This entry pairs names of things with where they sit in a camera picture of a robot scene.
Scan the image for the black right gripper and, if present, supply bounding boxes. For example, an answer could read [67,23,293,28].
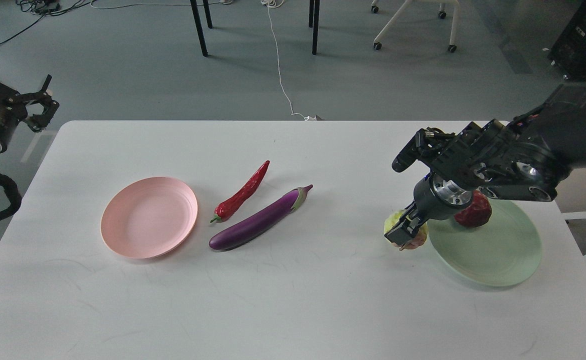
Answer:
[384,174,474,245]

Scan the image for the dark red pomegranate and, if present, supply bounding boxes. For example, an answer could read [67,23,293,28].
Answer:
[453,190,493,229]

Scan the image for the red chili pepper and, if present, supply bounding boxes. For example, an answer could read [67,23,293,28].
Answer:
[210,160,271,224]

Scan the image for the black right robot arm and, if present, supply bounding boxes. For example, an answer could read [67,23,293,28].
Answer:
[384,85,586,247]

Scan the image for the green plate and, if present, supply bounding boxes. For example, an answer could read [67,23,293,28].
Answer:
[427,200,543,288]

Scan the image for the purple eggplant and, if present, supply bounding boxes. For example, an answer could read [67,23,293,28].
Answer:
[208,184,314,251]

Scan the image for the pink plate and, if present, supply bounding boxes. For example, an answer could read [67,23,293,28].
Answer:
[99,177,199,260]

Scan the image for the white office chair base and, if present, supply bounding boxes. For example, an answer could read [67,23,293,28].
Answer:
[371,0,462,54]

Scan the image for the black table legs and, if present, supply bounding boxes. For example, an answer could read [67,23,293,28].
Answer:
[189,0,321,57]

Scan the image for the black floor cables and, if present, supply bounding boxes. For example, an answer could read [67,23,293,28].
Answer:
[0,0,94,53]

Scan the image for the white floor cable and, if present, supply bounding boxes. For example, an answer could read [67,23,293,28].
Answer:
[261,0,318,122]

